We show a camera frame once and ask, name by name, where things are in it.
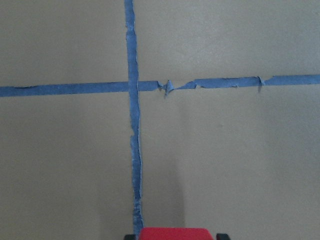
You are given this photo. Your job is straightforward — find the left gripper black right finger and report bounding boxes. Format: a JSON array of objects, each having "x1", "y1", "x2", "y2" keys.
[{"x1": 216, "y1": 233, "x2": 229, "y2": 240}]

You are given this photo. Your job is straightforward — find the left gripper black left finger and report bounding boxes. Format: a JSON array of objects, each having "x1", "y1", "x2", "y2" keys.
[{"x1": 124, "y1": 234, "x2": 139, "y2": 240}]

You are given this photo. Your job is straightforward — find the red block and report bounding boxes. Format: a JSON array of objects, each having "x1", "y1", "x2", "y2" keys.
[{"x1": 138, "y1": 227, "x2": 214, "y2": 240}]

